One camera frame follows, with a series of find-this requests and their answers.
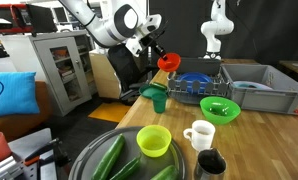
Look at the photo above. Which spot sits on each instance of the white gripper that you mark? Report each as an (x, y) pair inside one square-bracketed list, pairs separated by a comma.
[(149, 25)]

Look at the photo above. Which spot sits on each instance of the orange plastic bowl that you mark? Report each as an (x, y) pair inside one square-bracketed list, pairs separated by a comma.
[(174, 65)]

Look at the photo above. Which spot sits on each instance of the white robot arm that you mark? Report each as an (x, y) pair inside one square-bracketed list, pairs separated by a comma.
[(215, 29), (102, 30)]

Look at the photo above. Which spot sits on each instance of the grey plastic dish rack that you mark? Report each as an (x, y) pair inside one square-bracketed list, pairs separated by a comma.
[(189, 98)]

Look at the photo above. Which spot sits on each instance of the yellow-green plastic bowl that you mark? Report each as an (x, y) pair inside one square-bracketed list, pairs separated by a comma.
[(154, 144)]

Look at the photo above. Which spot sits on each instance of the bright green plastic bowl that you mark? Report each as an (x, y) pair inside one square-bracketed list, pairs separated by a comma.
[(229, 113)]

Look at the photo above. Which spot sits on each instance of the black curtain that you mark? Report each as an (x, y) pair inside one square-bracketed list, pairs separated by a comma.
[(182, 30)]

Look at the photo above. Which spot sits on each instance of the black office chair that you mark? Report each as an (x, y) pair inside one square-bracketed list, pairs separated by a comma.
[(122, 71)]

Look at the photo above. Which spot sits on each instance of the dark green plastic plate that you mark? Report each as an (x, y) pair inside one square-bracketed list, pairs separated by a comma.
[(146, 92)]

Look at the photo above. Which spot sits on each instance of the blue plastic plate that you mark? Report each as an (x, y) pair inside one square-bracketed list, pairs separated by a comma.
[(194, 78)]

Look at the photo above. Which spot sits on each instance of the dark green plastic cup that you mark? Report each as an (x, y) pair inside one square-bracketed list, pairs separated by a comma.
[(159, 104)]

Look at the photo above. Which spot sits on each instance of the yellow floor mat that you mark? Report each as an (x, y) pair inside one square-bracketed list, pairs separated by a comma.
[(109, 112)]

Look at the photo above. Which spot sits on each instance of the pale blue plate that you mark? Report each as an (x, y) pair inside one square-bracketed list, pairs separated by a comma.
[(252, 85)]

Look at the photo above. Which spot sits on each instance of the white ceramic mug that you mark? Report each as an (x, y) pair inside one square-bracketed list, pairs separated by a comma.
[(202, 140)]

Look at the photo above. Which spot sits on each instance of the grey metal cabinet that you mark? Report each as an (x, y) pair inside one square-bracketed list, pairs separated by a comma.
[(42, 66)]

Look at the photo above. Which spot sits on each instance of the black computer monitor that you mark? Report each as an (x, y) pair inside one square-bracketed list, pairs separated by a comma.
[(42, 18)]

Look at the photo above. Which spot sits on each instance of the long green cucumber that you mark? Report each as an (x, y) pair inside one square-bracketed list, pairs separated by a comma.
[(109, 156), (165, 173)]

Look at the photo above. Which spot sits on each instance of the grey plastic storage bin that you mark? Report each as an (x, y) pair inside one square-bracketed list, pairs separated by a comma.
[(265, 100)]

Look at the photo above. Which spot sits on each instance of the small curved green cucumber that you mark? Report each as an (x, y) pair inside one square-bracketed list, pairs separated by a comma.
[(127, 168)]

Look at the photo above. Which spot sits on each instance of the round grey serving tray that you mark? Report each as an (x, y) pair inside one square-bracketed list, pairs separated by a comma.
[(87, 161)]

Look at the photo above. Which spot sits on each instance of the dark wooden desk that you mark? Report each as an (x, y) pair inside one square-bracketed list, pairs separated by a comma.
[(292, 66)]

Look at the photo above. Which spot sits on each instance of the blue cushion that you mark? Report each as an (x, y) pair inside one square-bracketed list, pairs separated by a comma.
[(15, 93)]

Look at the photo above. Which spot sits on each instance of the red tool cart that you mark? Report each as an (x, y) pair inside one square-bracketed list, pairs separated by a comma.
[(7, 15)]

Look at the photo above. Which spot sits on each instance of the orange sofa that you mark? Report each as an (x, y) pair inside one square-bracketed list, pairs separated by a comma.
[(19, 126)]

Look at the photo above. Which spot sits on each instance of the grey aluminium mounting plate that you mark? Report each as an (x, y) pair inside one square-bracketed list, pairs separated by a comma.
[(22, 146)]

